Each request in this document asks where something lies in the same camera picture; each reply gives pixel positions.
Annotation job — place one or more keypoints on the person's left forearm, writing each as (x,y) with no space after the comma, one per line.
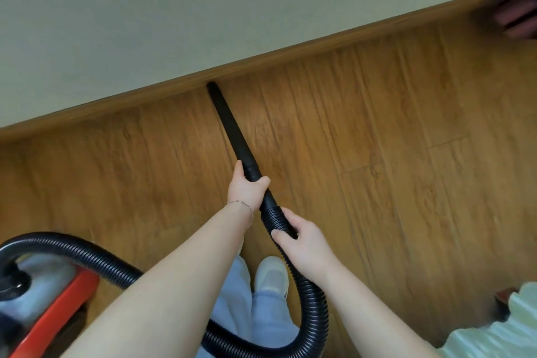
(168,299)

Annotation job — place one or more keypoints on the person's leg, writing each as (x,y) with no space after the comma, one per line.
(272,320)
(235,299)

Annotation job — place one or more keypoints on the person's right hand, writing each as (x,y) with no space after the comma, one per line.
(308,248)

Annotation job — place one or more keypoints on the person's left leg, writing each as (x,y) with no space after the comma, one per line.
(235,299)

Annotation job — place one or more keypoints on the pale green bedspread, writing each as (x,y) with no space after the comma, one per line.
(495,336)

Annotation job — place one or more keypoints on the purple curtain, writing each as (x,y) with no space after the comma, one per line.
(518,5)

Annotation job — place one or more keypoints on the person's left hand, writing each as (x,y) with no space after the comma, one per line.
(245,192)

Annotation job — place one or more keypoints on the person's right forearm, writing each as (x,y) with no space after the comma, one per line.
(369,320)

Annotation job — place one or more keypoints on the wooden skirting board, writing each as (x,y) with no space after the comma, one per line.
(251,66)

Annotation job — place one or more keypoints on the person's right leg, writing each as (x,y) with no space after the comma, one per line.
(272,320)

